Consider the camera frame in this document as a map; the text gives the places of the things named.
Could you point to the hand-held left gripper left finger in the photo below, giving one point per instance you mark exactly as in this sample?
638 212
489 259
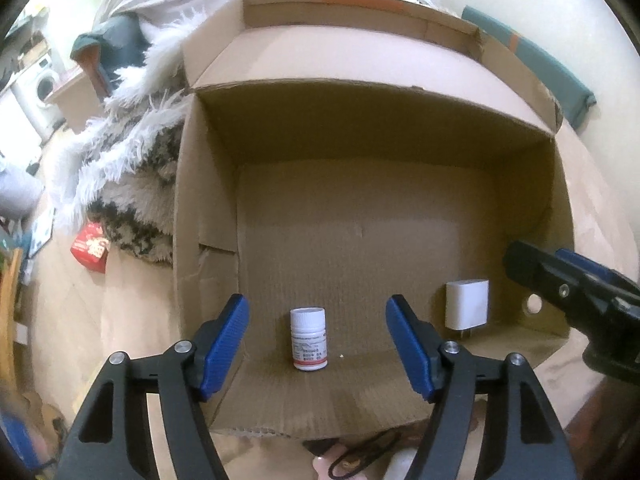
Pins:
225 345

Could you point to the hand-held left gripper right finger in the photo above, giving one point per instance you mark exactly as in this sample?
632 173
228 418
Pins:
410 345

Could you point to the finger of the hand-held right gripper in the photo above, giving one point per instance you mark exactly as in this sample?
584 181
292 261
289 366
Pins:
550 280
595 270

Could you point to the white charger adapter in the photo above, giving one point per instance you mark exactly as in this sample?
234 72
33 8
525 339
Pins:
467 305

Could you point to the white pill bottle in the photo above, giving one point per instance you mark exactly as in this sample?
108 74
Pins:
308 340

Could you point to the brown cardboard box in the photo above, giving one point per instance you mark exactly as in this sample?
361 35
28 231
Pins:
350 210

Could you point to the pink plastic object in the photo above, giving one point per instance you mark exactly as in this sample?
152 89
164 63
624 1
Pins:
322 467

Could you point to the beige bed sheet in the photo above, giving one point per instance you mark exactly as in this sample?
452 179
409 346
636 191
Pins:
595 200

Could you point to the red box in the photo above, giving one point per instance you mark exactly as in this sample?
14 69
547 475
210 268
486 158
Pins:
91 247

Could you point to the fluffy patterned blanket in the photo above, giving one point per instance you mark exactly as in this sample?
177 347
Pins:
135 185

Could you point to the white paper sheet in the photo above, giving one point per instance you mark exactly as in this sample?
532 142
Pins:
40 232

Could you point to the wooden rack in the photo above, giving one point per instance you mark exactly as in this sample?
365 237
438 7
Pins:
10 310

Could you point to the teal cushion with orange stripe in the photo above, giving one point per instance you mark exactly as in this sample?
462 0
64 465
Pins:
535 60

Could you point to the grey plastic bag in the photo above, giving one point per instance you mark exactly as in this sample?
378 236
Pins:
17 190

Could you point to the brown bedside table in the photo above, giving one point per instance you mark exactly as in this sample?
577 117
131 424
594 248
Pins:
75 100

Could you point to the white cabinet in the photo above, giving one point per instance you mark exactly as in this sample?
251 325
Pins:
20 125

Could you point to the white washing machine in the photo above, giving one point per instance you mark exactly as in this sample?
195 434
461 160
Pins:
42 85

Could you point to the teal cloth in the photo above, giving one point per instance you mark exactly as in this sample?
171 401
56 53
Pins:
107 45

